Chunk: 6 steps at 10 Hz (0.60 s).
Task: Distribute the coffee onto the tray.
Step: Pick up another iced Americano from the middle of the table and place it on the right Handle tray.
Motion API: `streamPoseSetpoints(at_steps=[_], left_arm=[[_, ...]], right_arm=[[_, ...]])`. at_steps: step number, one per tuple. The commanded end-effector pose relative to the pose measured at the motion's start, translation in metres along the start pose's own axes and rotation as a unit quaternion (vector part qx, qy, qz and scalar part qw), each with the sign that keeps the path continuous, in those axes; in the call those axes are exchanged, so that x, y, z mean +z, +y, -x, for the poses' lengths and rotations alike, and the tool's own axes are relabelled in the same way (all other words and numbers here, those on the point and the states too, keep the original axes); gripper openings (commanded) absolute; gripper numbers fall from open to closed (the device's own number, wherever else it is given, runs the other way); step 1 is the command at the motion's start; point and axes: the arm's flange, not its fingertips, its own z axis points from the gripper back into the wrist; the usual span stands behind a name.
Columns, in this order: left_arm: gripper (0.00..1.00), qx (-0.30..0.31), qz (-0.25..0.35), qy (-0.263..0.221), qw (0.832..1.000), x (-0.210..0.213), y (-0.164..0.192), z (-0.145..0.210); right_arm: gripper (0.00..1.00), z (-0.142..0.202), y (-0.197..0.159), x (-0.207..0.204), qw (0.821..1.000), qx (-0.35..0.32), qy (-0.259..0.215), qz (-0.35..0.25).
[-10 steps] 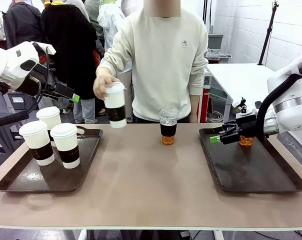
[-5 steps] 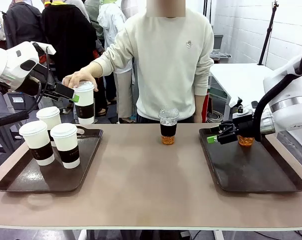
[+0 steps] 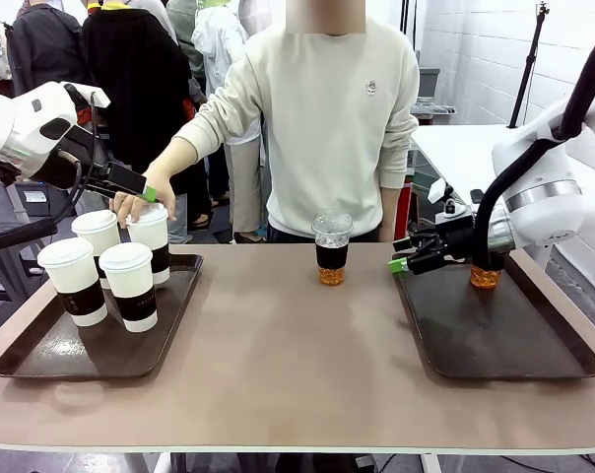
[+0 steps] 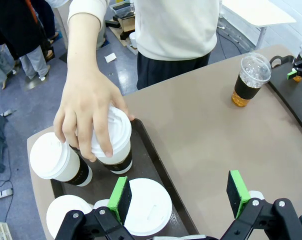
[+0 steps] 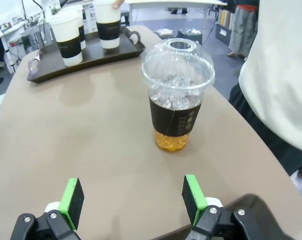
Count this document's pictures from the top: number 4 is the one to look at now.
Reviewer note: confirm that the person torso in cream sweater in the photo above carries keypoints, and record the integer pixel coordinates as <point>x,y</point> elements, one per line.
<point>176,30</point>

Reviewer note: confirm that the white lidded paper coffee cup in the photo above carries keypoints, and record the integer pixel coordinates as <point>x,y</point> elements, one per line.
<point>51,157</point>
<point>63,210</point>
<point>151,205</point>
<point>119,141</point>

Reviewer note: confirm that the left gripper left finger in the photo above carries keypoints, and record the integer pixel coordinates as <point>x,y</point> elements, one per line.
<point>121,197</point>

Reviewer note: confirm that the cardboard box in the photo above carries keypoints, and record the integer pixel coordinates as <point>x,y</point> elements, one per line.
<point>124,30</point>

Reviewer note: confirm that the bystander in black clothes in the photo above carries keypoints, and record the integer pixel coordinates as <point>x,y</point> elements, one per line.
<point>16,25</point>

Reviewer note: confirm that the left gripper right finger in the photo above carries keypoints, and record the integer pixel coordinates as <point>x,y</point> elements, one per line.
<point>237,192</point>

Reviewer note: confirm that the grey storage crate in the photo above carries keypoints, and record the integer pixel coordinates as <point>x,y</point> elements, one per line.
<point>121,7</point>

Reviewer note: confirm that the white side table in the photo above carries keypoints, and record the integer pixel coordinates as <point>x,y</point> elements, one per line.
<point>256,12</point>

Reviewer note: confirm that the person's right forearm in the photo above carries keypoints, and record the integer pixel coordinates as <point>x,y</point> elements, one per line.
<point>83,42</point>

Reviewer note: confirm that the person's right hand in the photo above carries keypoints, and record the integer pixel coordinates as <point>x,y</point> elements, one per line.
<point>86,100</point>

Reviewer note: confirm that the brown plastic serving tray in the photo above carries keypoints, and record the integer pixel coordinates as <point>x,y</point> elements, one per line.
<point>141,165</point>
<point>288,92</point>

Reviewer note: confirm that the white paper scrap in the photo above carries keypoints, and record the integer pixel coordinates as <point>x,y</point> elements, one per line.
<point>110,57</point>

